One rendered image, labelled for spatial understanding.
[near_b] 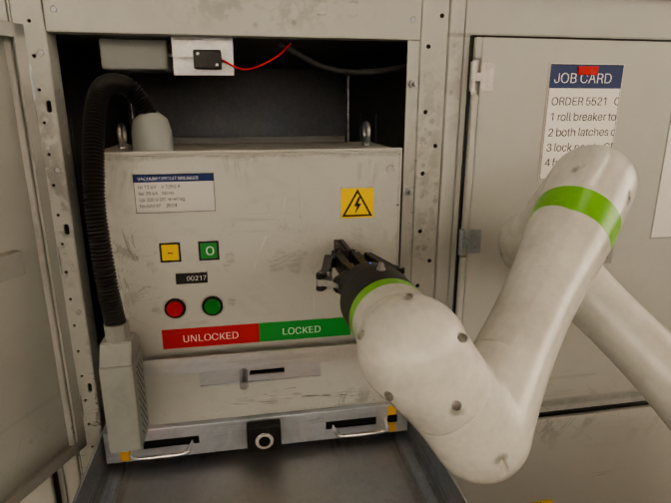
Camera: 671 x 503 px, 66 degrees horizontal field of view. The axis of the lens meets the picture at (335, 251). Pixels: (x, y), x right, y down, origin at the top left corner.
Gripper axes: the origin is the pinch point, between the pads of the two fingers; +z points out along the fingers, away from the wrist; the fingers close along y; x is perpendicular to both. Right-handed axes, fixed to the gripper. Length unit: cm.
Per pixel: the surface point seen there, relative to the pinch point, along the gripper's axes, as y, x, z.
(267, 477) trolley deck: -13.9, -38.3, -3.6
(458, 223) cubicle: 25.3, 1.2, 11.9
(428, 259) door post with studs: 19.7, -6.0, 12.2
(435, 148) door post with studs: 20.0, 15.5, 12.3
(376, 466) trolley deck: 5.4, -38.3, -4.5
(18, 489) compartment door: -55, -39, 2
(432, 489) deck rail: 12.8, -37.9, -12.2
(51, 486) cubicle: -54, -46, 11
